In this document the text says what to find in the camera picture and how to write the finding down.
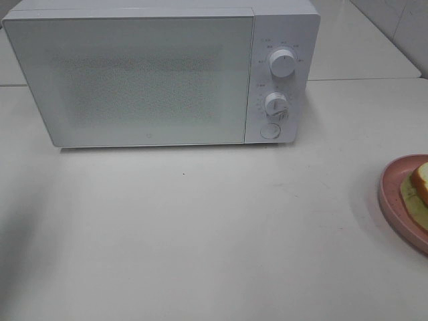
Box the white bread sandwich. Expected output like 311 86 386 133
400 163 427 232

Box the pink round plate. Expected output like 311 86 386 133
378 154 427 255

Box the upper white power knob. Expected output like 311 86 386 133
269 48 296 78

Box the white microwave oven body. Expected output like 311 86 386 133
1 1 320 146

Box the white timer knob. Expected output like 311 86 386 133
264 92 289 117

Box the round white door button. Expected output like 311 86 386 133
260 123 281 139

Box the white microwave door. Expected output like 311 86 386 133
5 17 253 147

